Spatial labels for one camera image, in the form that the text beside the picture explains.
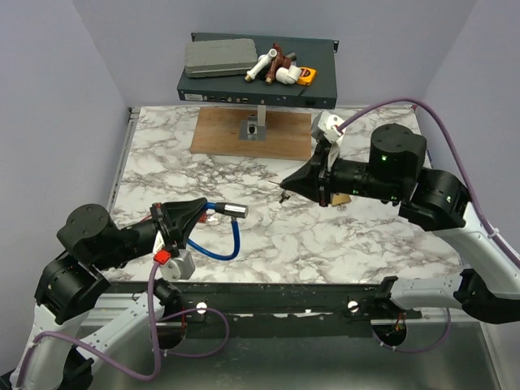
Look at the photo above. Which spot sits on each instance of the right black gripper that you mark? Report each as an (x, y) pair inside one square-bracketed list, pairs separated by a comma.
[(313, 180)]

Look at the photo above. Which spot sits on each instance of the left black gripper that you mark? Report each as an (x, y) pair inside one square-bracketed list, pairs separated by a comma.
[(185, 215)]

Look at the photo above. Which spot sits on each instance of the silver key bunch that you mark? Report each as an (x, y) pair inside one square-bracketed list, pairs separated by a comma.
[(284, 196)]

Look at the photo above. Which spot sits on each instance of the brass padlock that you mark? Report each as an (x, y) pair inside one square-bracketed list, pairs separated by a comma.
[(340, 201)]

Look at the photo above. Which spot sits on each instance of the blue cable lock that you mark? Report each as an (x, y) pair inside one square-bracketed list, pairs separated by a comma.
[(235, 212)]

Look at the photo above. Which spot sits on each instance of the white elbow pipe fitting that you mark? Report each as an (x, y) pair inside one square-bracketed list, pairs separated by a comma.
[(288, 76)]

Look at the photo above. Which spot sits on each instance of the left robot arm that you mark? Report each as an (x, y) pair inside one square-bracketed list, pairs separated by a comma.
[(70, 285)]

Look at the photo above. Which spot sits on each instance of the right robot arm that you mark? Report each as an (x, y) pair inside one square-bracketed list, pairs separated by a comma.
[(486, 289)]

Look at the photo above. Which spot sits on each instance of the wooden board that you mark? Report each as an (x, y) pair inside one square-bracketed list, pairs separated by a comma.
[(217, 133)]

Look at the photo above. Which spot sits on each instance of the yellow tape measure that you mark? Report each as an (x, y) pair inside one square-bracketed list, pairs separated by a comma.
[(307, 76)]

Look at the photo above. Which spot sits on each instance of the brown pipe fitting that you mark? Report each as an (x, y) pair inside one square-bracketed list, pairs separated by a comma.
[(280, 60)]

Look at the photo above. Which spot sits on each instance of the white straight pipe fitting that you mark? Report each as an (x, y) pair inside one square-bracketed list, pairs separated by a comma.
[(263, 61)]

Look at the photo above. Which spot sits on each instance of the dark teal rack device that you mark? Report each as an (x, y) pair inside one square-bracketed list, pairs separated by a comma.
[(315, 54)]

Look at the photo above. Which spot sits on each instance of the grey plastic case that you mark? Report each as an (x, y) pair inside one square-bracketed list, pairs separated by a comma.
[(227, 57)]

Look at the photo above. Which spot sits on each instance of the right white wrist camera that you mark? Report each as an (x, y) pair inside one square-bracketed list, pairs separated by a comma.
[(325, 128)]

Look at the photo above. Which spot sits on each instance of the metal stand post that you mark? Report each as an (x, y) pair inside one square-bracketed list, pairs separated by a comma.
[(254, 127)]

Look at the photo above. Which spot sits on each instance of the aluminium frame profile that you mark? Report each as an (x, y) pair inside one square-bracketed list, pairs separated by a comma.
[(112, 305)]

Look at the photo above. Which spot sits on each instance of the black mounting rail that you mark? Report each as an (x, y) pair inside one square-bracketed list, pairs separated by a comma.
[(277, 310)]

